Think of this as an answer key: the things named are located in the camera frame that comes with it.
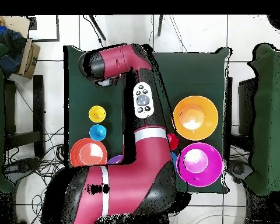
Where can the black pedestal foot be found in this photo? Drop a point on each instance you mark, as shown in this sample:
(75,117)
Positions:
(23,165)
(238,169)

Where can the blue fabric bundle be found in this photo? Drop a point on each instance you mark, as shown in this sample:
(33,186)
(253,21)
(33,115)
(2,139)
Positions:
(9,46)

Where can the yellow cup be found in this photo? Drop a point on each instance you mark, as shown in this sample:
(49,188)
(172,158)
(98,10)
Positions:
(97,113)

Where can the black tripod leg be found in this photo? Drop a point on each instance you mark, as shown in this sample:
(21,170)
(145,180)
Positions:
(160,25)
(96,26)

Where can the black stool frame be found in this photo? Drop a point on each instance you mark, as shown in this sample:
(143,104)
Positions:
(38,112)

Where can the brown cardboard box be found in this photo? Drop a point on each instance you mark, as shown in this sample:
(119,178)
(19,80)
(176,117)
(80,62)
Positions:
(29,58)

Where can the blue bowl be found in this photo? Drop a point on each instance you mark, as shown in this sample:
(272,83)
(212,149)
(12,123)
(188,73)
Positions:
(174,161)

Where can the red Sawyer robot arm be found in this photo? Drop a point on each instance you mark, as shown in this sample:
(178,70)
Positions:
(135,168)

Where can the red-orange bowl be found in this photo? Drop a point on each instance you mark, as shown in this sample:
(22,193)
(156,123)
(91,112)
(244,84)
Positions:
(88,152)

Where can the large pink bowl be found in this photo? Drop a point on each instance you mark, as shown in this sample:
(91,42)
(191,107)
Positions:
(199,164)

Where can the purple bowl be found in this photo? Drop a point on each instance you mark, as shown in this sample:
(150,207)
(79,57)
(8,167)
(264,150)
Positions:
(115,159)

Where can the blue cup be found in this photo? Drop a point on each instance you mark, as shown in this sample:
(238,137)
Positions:
(98,132)

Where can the dark green tablecloth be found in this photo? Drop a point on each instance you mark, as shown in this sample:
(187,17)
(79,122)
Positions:
(191,74)

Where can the large orange bowl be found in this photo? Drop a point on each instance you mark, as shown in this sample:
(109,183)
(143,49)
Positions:
(195,117)

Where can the white panel black frame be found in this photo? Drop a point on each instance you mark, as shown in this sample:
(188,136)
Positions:
(43,28)

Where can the red cup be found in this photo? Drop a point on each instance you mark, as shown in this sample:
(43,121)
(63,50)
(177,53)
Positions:
(173,141)

